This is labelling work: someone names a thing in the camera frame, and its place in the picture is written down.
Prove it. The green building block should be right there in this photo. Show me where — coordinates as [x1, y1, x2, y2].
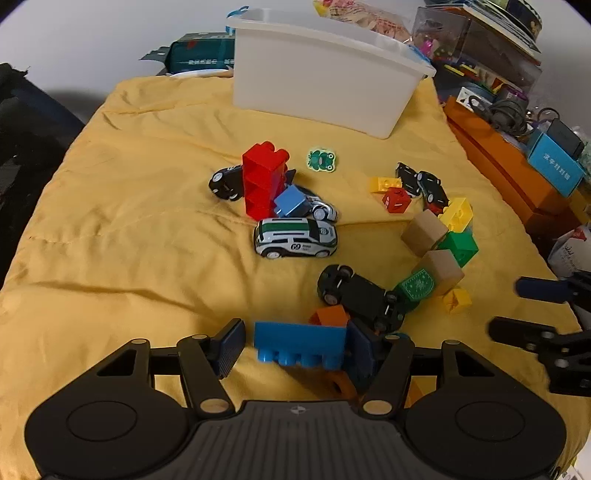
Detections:
[438, 229, 479, 268]

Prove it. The orange building block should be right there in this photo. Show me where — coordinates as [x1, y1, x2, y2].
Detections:
[318, 368, 361, 400]
[308, 304, 352, 329]

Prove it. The tall red building block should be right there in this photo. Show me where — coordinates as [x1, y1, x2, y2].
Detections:
[241, 143, 291, 220]

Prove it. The yellow blanket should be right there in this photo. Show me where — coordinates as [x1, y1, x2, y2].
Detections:
[0, 74, 588, 480]

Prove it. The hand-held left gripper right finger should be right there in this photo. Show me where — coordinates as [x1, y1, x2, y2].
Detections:
[345, 318, 509, 417]

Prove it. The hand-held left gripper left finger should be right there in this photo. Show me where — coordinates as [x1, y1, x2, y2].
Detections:
[90, 318, 246, 420]

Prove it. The plain wooden block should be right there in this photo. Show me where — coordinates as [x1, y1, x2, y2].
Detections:
[400, 211, 449, 257]
[417, 249, 465, 296]

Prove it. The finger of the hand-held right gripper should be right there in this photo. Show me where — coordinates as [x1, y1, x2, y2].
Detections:
[488, 316, 591, 398]
[515, 272, 591, 305]

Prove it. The long blue building block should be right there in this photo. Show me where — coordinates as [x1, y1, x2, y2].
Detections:
[253, 321, 348, 370]

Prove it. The bundle of black cables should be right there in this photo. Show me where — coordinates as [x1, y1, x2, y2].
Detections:
[479, 96, 528, 135]

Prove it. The green wet wipes pack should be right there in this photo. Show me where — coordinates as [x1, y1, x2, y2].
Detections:
[163, 32, 238, 77]

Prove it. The white green-striped toy car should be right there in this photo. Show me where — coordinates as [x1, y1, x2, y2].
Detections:
[252, 216, 339, 260]

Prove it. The black and white toy car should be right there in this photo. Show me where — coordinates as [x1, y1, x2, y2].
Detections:
[208, 164, 245, 202]

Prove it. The small red building block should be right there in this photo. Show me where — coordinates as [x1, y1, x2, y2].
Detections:
[382, 187, 411, 214]

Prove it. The silver toy car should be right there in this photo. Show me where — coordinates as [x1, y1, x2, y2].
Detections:
[295, 185, 339, 223]

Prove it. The orange box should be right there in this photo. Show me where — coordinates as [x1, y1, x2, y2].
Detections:
[443, 96, 583, 237]

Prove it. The white plastic storage bin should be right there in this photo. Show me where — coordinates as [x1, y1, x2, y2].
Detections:
[225, 7, 437, 140]

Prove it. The small yellow building block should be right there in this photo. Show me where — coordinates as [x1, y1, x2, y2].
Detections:
[442, 287, 474, 315]

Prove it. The white carton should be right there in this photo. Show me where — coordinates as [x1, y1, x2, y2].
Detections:
[547, 223, 591, 280]

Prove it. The green patterned block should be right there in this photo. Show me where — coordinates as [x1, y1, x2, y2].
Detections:
[396, 267, 437, 313]

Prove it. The blue cardboard box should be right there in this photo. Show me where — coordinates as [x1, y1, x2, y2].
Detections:
[526, 131, 587, 197]

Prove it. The clear plastic box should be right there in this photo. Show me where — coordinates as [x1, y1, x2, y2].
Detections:
[410, 6, 544, 89]

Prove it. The small blue building block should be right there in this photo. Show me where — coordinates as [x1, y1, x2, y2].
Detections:
[273, 185, 310, 218]

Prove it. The green frog sticker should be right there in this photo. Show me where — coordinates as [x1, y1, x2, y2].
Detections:
[307, 148, 336, 173]

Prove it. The black power adapter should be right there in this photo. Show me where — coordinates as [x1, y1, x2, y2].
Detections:
[544, 119, 587, 160]

